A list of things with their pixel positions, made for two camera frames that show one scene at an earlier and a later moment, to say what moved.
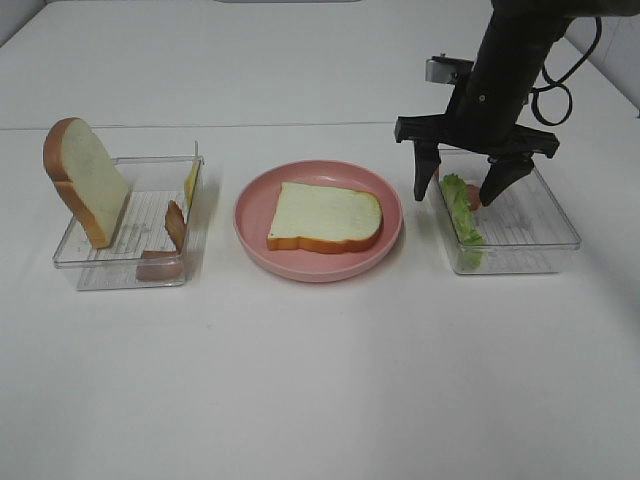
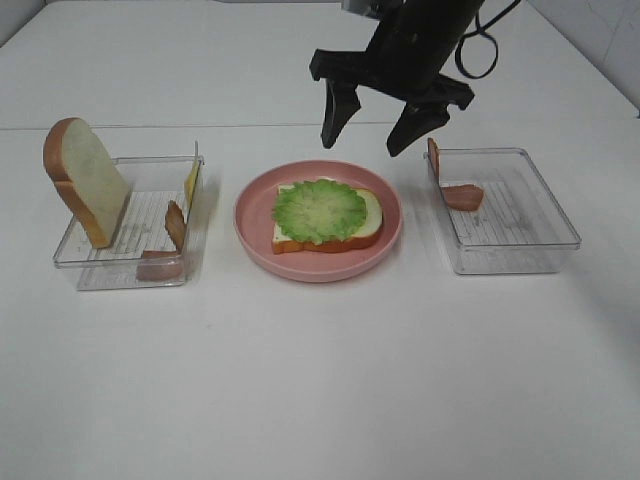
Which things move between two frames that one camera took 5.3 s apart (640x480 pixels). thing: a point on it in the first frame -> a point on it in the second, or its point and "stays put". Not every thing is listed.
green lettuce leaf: [459, 201] -> [319, 211]
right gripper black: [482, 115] -> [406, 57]
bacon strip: [157, 265] stays put
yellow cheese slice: [190, 184] stays put
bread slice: [88, 178] stays put
